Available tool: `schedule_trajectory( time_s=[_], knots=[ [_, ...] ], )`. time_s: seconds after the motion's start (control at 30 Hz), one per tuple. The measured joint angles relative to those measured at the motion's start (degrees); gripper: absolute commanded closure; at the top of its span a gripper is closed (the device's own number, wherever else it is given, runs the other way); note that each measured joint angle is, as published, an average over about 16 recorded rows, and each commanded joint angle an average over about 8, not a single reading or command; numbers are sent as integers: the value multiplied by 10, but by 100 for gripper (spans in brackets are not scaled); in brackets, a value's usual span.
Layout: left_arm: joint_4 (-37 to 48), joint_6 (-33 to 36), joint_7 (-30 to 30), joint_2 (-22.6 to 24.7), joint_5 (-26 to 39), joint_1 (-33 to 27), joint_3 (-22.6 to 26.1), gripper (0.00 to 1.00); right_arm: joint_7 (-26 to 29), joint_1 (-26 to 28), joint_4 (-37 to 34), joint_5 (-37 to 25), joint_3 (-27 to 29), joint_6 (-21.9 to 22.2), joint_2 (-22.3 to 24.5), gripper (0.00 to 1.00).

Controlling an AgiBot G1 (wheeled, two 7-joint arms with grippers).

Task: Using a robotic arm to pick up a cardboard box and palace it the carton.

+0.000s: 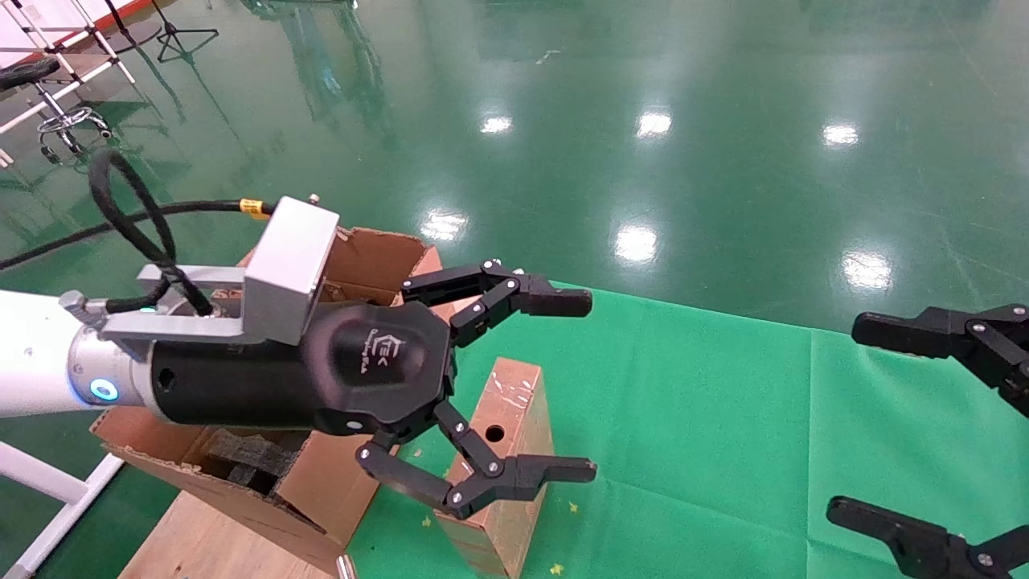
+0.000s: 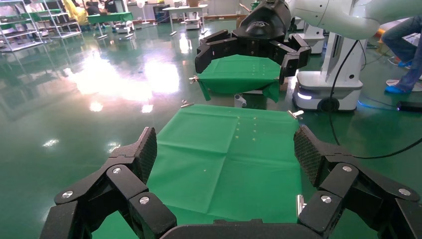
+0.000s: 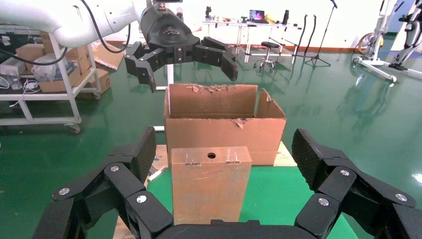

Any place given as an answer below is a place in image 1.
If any large open cardboard carton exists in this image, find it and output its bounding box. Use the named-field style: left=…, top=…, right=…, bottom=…
left=90, top=228, right=443, bottom=576

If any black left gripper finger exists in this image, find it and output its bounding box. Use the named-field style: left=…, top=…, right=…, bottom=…
left=356, top=400, right=597, bottom=519
left=400, top=259, right=593, bottom=348

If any white metal rack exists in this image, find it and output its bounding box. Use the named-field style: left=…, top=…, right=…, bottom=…
left=0, top=0, right=137, bottom=133

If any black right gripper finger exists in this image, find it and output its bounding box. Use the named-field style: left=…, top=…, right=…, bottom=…
left=852, top=304, right=1029, bottom=417
left=828, top=495, right=1029, bottom=579

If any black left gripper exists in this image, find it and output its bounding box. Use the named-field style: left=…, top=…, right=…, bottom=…
left=149, top=302, right=459, bottom=440

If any white metal floor frame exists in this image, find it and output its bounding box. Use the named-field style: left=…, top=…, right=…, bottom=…
left=0, top=441, right=125, bottom=579

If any black foam block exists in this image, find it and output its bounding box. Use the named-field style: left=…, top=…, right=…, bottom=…
left=201, top=430, right=298, bottom=491

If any black tripod stand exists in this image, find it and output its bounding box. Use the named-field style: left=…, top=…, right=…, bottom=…
left=149, top=0, right=219, bottom=64

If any green table cloth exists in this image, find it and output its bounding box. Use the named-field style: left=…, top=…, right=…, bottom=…
left=346, top=277, right=1029, bottom=579

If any black stool with chrome ring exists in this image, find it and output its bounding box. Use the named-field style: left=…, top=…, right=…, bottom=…
left=0, top=56, right=113, bottom=166

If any small brown cardboard box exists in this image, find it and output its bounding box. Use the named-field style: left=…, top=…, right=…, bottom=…
left=434, top=356, right=555, bottom=579

